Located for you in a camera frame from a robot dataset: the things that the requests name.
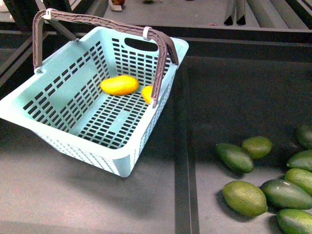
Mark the yellow mango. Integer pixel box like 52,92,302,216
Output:
100,75,139,95
141,85,153,104

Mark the light blue plastic basket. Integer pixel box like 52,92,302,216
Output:
0,27,178,177

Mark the brown basket handle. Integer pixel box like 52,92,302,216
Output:
32,8,179,107

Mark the green lime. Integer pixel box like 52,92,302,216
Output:
241,136,273,159

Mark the black triangular divider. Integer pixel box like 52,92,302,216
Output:
224,0,236,26
236,0,246,25

